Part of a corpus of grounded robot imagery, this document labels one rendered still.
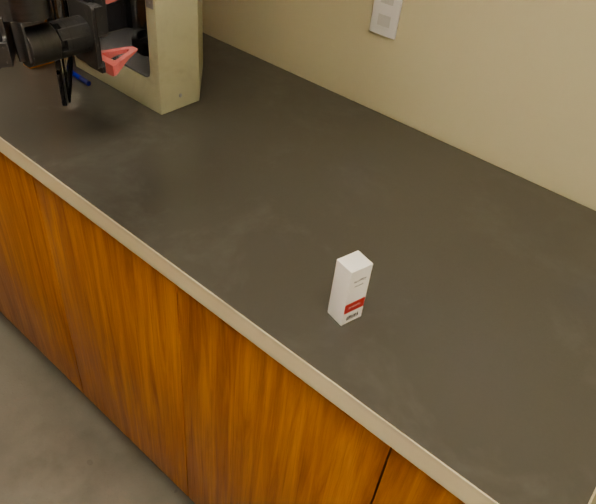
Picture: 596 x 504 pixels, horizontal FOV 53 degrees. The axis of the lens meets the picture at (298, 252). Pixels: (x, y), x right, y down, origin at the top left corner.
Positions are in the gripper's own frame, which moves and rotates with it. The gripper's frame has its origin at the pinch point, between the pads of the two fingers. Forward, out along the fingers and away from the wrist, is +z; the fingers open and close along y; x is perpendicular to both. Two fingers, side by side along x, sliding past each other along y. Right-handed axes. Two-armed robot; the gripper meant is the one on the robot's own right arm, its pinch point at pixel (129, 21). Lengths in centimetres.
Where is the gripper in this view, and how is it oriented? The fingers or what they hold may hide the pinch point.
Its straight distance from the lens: 112.8
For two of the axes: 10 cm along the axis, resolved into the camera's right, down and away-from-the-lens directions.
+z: 6.5, -4.5, 6.2
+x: -7.5, -4.8, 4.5
